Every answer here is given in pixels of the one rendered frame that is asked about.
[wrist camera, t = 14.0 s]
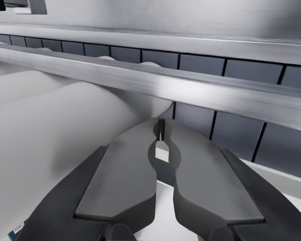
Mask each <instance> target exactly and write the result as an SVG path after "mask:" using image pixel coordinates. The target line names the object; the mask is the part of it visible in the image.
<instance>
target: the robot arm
mask: <svg viewBox="0 0 301 241"><path fill-rule="evenodd" d="M160 134H161V141H164V142H165V143H166V144H167V146H168V147H169V158H168V161H169V163H170V164H171V165H172V166H173V167H174V169H175V171H176V172H175V181H174V189H173V198H172V199H173V206H174V213H175V218H176V220H177V222H178V223H179V224H180V225H182V226H183V227H185V228H187V229H188V230H189V231H192V232H194V233H195V234H197V238H198V241H301V212H300V211H299V210H298V209H297V208H296V207H295V206H294V205H293V204H292V203H291V202H290V201H289V200H288V199H287V198H286V197H285V196H284V195H283V194H282V193H281V192H280V191H278V190H277V189H276V188H275V187H274V186H273V185H272V184H270V183H269V182H268V181H267V180H265V179H264V178H263V177H261V176H260V175H259V174H258V173H256V172H255V171H254V170H253V169H251V168H250V167H249V166H248V165H246V164H245V163H244V162H243V161H241V160H240V159H239V158H238V157H236V156H235V155H234V154H233V153H231V152H230V151H229V150H228V149H220V148H219V147H218V146H217V145H215V144H214V143H213V142H212V141H210V140H209V139H208V138H206V137H205V136H203V135H202V134H200V133H198V132H196V131H195V130H193V129H191V128H189V127H187V126H185V125H183V124H181V123H179V122H177V121H175V120H173V119H171V118H165V119H158V118H156V117H153V118H151V119H149V120H147V121H145V122H143V123H141V124H139V125H137V126H135V127H133V128H131V129H129V130H127V131H126V132H124V133H122V134H121V135H120V136H118V137H117V138H115V139H114V140H113V141H112V142H111V143H110V144H108V145H107V146H100V147H99V148H98V149H97V150H95V151H94V152H93V153H92V154H91V155H90V156H89V157H87V158H86V159H85V160H84V161H83V162H82V163H81V164H80V165H78V166H77V167H76V168H75V169H74V170H73V171H71V172H70V173H69V174H68V175H67V176H66V177H64V178H63V179H62V180H61V181H60V182H59V183H58V184H57V185H56V186H55V187H54V188H53V189H52V190H51V191H50V192H49V193H48V194H47V195H46V196H45V197H44V198H43V200H42V201H41V202H40V203H39V205H38V206H37V207H36V208H35V210H34V211H33V212H32V214H31V215H30V216H29V218H28V219H27V221H26V222H25V224H24V226H23V228H22V229H21V231H20V233H19V234H18V236H17V238H16V240H15V241H137V240H136V238H135V236H134V233H136V232H138V231H140V230H141V229H143V228H145V227H147V226H149V225H150V224H152V223H153V221H154V219H155V208H156V187H157V172H156V170H155V169H154V168H153V166H152V165H153V164H154V163H155V154H156V143H157V141H160Z"/></svg>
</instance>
